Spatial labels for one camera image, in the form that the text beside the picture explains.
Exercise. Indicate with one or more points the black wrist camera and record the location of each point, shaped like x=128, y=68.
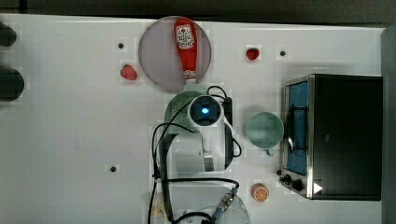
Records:
x=228, y=109

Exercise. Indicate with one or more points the orange slice toy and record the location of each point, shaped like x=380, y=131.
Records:
x=259, y=192

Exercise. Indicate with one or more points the dark red toy strawberry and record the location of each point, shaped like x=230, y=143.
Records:
x=252, y=54

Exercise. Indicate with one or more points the green mug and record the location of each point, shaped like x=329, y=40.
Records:
x=265, y=130

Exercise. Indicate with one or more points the light red toy strawberry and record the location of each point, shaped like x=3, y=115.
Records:
x=128, y=72

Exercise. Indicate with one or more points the red ketchup bottle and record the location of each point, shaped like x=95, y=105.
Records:
x=186, y=41

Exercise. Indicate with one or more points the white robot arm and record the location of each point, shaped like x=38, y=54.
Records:
x=197, y=144

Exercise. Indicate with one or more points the grey round plate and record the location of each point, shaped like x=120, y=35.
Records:
x=159, y=59

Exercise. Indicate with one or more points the black toaster oven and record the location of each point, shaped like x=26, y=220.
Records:
x=332, y=145

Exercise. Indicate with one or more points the toy banana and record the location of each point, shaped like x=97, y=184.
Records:
x=156, y=203

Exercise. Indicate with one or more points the green strainer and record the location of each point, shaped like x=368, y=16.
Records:
x=176, y=110

